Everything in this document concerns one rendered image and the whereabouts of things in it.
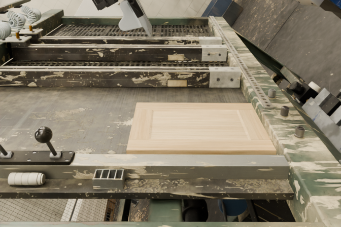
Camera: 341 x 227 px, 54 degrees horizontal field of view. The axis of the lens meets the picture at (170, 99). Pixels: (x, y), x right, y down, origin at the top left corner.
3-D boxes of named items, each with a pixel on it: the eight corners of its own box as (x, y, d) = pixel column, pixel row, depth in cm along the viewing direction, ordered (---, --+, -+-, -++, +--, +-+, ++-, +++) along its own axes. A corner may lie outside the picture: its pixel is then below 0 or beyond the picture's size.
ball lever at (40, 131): (63, 164, 82) (47, 138, 72) (47, 164, 82) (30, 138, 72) (66, 151, 85) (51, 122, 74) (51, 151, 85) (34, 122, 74)
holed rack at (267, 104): (273, 108, 108) (274, 107, 108) (264, 108, 108) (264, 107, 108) (213, 16, 259) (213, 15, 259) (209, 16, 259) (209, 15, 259)
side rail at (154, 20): (207, 33, 256) (208, 18, 251) (63, 32, 255) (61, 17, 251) (206, 30, 263) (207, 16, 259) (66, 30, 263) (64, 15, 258)
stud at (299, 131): (304, 139, 91) (306, 129, 89) (295, 139, 91) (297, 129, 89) (301, 134, 93) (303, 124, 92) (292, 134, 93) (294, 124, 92)
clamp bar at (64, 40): (222, 52, 184) (225, 8, 174) (4, 51, 183) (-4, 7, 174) (219, 48, 193) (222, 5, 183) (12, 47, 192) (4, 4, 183)
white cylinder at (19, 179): (8, 187, 79) (42, 188, 79) (6, 177, 78) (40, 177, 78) (13, 180, 82) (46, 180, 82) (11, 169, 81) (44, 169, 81)
